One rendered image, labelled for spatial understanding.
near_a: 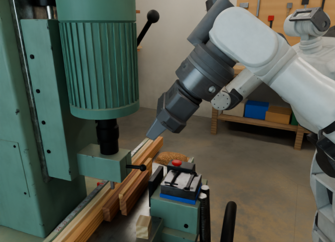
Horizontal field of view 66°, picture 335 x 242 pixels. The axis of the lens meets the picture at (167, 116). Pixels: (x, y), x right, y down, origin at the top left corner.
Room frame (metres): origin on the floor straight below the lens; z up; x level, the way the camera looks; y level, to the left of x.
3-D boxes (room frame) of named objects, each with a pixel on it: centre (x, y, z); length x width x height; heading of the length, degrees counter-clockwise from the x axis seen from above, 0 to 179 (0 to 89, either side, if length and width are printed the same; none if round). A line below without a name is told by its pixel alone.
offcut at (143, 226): (0.52, 0.06, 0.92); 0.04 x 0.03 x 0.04; 168
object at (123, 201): (0.67, 0.10, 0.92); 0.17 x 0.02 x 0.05; 161
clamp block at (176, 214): (0.63, -0.04, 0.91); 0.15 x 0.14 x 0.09; 161
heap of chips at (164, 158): (0.90, -0.02, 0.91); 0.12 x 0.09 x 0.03; 71
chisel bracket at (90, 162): (0.65, 0.18, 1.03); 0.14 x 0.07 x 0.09; 71
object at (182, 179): (0.64, -0.04, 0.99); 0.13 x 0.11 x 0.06; 161
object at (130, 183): (0.71, 0.10, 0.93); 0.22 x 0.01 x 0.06; 161
